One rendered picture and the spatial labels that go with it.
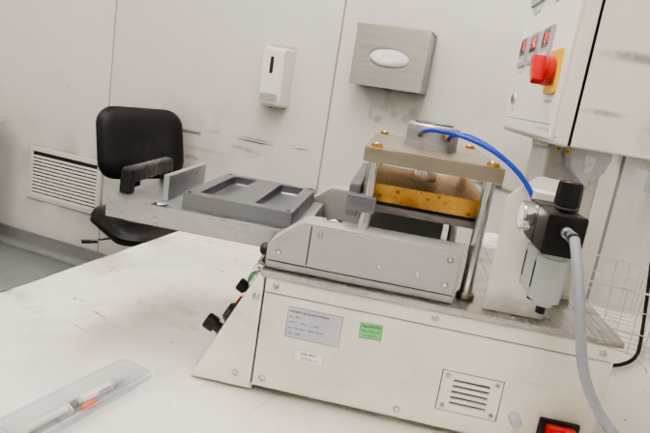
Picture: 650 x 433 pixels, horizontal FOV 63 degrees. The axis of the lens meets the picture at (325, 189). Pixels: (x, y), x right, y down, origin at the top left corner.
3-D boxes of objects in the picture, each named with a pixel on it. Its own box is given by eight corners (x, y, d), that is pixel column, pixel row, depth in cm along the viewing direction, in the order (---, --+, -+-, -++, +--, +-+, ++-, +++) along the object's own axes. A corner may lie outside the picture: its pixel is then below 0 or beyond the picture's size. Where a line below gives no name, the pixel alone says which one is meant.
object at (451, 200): (466, 202, 92) (478, 148, 90) (485, 234, 71) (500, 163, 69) (368, 185, 94) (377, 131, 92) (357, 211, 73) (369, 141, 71)
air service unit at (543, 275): (536, 285, 68) (564, 171, 65) (571, 334, 54) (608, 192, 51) (494, 276, 68) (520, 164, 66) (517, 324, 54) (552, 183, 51)
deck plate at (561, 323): (548, 263, 99) (549, 258, 99) (623, 349, 65) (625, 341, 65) (307, 216, 104) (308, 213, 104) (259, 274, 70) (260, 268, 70)
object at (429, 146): (503, 205, 95) (519, 132, 92) (548, 256, 64) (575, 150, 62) (368, 181, 97) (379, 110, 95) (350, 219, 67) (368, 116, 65)
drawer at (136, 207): (320, 223, 97) (327, 182, 96) (297, 258, 76) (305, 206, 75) (168, 194, 101) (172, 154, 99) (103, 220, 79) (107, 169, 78)
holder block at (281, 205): (313, 202, 96) (315, 188, 95) (290, 229, 76) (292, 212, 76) (225, 186, 98) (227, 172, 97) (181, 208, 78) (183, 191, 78)
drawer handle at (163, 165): (172, 179, 97) (174, 158, 96) (131, 193, 82) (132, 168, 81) (162, 177, 97) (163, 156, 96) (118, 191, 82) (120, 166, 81)
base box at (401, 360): (526, 348, 102) (546, 263, 99) (593, 488, 65) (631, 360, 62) (255, 292, 108) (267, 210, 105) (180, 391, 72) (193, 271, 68)
